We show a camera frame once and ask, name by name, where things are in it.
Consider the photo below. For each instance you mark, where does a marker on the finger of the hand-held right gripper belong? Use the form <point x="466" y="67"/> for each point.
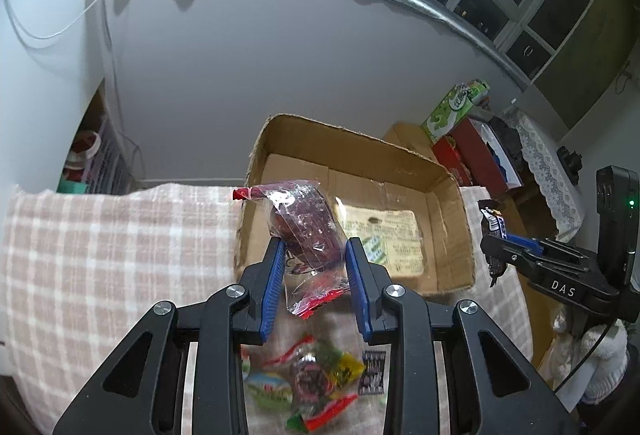
<point x="510" y="257"/>
<point x="525" y="242"/>

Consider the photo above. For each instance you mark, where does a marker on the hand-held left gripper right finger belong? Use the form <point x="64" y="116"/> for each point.
<point x="357" y="292"/>

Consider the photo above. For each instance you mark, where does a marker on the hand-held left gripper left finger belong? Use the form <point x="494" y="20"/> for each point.
<point x="270" y="287"/>

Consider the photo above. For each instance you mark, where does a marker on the brown chocolate bar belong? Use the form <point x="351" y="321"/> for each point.
<point x="494" y="221"/>

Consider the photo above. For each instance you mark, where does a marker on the red white candy packet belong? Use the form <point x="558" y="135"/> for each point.
<point x="287" y="354"/>

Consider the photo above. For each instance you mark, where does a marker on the clear red snack packet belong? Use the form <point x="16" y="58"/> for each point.
<point x="302" y="225"/>

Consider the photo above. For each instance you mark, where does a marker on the yellow candy packet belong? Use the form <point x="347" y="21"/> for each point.
<point x="346" y="367"/>

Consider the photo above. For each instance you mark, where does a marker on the small black snack packet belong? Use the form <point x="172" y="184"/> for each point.
<point x="373" y="372"/>

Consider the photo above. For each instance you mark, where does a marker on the round purple candy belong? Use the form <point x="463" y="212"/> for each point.
<point x="310" y="376"/>

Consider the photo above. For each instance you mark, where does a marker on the green white snack packet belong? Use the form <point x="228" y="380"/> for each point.
<point x="265" y="387"/>

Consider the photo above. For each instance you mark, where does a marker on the red green candy packet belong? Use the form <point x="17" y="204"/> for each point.
<point x="325" y="412"/>

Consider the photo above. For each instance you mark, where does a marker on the cardboard box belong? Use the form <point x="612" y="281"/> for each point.
<point x="350" y="155"/>

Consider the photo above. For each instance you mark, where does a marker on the person's right hand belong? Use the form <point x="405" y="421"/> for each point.
<point x="607" y="355"/>

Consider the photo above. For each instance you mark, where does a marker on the white lace cloth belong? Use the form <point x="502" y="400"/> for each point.
<point x="547" y="170"/>

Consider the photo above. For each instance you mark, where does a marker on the small black object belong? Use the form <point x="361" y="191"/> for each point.
<point x="570" y="161"/>

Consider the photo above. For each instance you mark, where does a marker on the red box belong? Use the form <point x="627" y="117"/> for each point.
<point x="472" y="160"/>

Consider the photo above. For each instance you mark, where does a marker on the green tissue box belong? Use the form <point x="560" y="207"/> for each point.
<point x="452" y="110"/>

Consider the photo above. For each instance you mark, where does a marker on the checked tablecloth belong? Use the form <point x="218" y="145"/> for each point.
<point x="125" y="240"/>

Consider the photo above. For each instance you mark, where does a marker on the storage shelf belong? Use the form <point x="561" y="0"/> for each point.
<point x="107" y="160"/>

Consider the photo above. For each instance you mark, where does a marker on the red white shelf item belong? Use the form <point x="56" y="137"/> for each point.
<point x="85" y="146"/>

